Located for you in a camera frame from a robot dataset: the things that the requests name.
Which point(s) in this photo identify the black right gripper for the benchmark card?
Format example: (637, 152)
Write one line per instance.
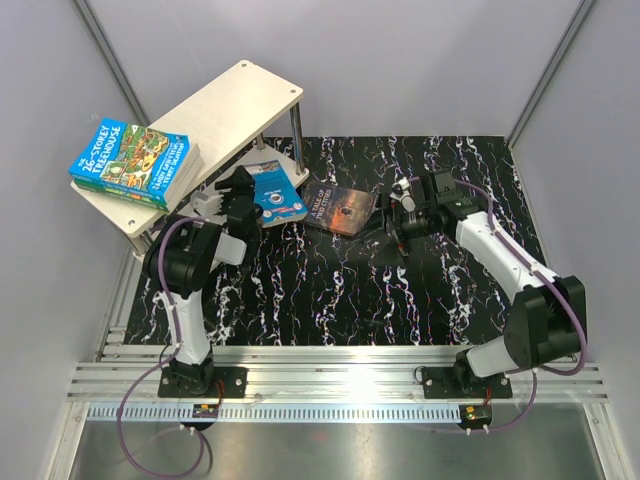
(379, 224)

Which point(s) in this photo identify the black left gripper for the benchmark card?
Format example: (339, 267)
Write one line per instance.
(240, 183)

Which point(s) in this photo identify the blue paperback book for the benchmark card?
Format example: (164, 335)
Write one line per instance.
(275, 194)

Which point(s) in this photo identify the dark tale of two cities book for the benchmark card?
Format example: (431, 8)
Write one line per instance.
(337, 209)

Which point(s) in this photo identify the dark green 104-storey treehouse book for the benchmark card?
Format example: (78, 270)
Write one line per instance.
(161, 205)

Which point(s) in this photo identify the blue 26-storey treehouse book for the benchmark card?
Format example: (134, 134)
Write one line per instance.
(135, 159)

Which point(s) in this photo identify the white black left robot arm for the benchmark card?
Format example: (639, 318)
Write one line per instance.
(180, 261)

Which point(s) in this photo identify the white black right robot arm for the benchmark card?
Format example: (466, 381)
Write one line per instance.
(546, 326)

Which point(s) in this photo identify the white two-tier shelf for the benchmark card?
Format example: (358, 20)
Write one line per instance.
(228, 116)

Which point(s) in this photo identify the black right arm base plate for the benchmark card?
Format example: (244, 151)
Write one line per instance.
(447, 383)

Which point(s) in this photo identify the aluminium rail frame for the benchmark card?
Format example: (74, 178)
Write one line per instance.
(326, 383)

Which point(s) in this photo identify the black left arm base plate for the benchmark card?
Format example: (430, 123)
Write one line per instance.
(227, 381)

